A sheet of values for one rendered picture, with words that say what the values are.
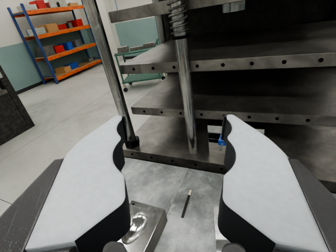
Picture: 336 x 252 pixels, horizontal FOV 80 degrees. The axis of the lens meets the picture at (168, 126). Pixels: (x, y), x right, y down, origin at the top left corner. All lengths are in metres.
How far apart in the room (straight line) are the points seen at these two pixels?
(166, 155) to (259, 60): 0.68
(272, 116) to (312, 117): 0.15
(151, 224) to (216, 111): 0.59
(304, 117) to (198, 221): 0.61
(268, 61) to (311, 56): 0.14
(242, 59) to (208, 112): 0.30
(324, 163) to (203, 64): 0.72
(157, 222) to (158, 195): 0.19
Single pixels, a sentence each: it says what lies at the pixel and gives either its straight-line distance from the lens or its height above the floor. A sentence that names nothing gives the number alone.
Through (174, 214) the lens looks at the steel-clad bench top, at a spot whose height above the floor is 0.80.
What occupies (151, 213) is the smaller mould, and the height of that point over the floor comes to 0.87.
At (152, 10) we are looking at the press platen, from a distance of 1.03.
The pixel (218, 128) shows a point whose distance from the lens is 1.07.
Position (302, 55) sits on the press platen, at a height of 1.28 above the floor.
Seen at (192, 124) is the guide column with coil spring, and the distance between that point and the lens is 1.05.
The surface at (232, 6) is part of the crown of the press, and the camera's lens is 1.16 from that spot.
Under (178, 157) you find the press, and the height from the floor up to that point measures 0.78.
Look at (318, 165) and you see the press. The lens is 1.17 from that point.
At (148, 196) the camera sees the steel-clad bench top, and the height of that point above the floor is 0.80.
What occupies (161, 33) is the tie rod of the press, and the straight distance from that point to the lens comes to 1.68.
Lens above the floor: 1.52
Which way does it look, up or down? 30 degrees down
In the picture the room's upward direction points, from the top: 11 degrees counter-clockwise
